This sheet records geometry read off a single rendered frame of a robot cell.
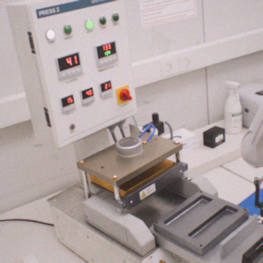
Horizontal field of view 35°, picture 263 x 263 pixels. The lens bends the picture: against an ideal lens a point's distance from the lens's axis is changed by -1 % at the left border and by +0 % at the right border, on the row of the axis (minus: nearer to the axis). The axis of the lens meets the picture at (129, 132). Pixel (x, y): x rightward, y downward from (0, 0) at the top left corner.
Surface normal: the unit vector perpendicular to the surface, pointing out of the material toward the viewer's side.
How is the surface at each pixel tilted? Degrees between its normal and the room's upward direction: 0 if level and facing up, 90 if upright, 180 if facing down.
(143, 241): 40
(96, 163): 0
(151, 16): 90
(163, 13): 90
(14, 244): 0
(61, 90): 90
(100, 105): 90
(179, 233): 0
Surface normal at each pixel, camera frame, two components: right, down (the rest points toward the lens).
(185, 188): -0.73, 0.36
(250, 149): -0.88, 0.21
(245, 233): 0.67, 0.22
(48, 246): -0.12, -0.91
